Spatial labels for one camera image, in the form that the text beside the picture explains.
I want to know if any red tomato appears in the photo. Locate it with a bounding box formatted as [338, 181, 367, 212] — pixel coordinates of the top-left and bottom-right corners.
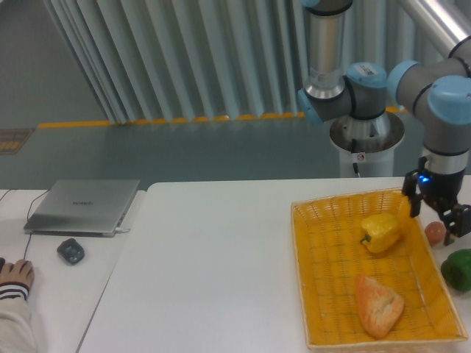
[425, 221, 446, 246]

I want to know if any green bell pepper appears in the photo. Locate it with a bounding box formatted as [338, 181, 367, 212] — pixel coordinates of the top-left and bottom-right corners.
[441, 249, 470, 293]

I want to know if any dark earbud case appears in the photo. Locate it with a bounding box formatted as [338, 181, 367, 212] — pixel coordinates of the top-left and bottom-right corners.
[57, 238, 85, 265]

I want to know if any triangular brown bread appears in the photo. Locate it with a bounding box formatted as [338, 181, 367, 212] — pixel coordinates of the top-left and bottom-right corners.
[355, 274, 405, 339]

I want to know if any yellow wicker basket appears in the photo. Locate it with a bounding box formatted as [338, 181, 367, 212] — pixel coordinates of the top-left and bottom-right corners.
[291, 188, 468, 352]

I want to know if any white pleated curtain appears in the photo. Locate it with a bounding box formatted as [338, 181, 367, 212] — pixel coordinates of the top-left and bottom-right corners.
[42, 0, 471, 124]

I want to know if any silver laptop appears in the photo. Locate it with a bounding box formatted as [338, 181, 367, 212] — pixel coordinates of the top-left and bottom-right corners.
[24, 179, 139, 237]

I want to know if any cream sleeved forearm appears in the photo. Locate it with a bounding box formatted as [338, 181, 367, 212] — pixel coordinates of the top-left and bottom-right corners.
[1, 282, 37, 352]

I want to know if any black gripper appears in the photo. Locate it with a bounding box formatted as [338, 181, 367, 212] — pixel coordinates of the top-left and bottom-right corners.
[402, 169, 470, 246]

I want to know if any black mouse cable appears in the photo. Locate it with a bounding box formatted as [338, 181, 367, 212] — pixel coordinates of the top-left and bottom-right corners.
[0, 189, 49, 260]

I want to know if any yellow bell pepper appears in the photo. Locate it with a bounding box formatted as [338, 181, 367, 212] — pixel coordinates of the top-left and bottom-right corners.
[360, 213, 401, 253]

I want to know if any person's hand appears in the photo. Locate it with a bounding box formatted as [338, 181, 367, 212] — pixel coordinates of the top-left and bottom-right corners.
[1, 260, 35, 301]

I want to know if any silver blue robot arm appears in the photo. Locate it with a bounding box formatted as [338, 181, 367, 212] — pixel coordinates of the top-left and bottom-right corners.
[298, 1, 470, 245]

